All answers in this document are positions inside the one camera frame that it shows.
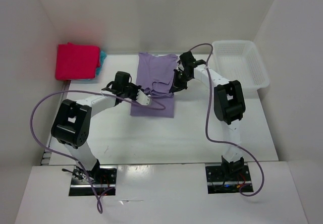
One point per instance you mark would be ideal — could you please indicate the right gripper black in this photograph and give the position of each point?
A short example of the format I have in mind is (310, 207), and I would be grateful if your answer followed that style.
(176, 85)

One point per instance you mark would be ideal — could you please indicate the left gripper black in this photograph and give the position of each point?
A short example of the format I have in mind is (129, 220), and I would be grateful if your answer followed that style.
(136, 88)

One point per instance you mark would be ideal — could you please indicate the lavender t shirt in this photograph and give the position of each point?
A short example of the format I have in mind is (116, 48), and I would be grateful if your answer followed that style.
(155, 75)

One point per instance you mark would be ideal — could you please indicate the cyan t shirt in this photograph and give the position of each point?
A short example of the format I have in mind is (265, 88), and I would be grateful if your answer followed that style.
(102, 57)

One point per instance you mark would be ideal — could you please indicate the magenta t shirt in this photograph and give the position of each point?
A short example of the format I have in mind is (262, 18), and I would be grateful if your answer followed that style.
(76, 62)

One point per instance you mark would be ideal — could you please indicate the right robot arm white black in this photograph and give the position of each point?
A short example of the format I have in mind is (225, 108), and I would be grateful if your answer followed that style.
(228, 105)

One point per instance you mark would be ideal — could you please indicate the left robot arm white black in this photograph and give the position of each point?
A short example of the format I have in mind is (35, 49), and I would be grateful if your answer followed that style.
(72, 123)

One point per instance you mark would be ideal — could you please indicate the white plastic basket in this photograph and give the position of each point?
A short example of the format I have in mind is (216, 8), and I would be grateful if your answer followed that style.
(240, 60)

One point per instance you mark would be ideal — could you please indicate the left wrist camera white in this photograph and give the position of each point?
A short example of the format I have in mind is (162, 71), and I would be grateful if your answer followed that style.
(142, 98)

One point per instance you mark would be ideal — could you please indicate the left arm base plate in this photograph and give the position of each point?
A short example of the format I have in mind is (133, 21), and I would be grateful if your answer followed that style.
(103, 185)

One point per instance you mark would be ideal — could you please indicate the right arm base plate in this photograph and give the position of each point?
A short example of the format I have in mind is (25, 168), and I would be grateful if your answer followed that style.
(217, 183)

